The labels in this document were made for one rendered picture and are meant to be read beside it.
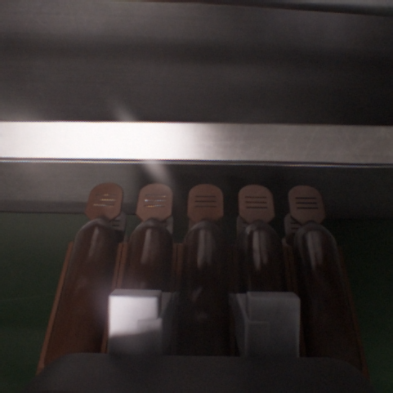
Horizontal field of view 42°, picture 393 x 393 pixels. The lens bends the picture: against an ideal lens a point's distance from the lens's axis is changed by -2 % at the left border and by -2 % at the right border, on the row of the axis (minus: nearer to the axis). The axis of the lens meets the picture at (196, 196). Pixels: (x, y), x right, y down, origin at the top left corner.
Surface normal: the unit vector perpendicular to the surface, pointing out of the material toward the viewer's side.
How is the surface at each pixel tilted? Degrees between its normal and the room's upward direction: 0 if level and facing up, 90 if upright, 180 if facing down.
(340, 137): 55
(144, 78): 90
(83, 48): 90
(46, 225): 2
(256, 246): 16
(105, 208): 2
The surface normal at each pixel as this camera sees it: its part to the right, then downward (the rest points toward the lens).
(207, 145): -0.02, 0.15
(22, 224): 0.00, -0.72
